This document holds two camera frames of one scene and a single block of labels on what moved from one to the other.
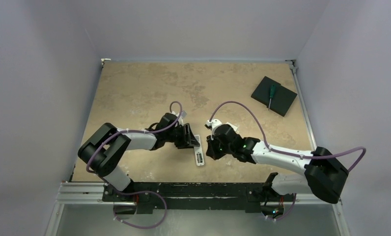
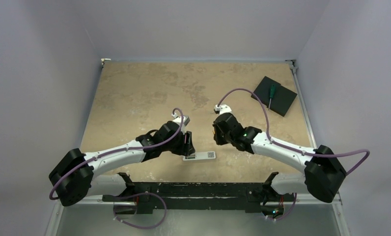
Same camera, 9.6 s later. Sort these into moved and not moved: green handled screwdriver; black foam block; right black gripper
Moved: right black gripper
Not moved: black foam block; green handled screwdriver
